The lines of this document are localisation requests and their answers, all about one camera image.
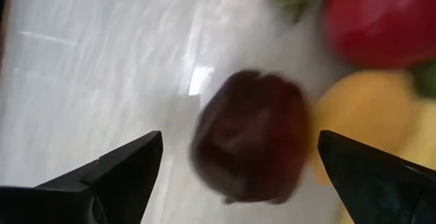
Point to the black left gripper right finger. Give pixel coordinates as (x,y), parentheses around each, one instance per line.
(381,190)

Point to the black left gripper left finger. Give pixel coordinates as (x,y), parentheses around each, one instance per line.
(112,190)

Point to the yellow lemon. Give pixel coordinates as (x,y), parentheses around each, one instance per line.
(424,139)

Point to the orange-yellow mango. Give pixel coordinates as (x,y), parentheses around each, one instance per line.
(364,115)

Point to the dark green lime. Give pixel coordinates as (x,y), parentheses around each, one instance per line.
(427,79)

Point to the dark red apple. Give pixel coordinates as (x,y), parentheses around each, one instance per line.
(252,139)

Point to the red tomato with green stem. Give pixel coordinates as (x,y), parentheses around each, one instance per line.
(381,19)

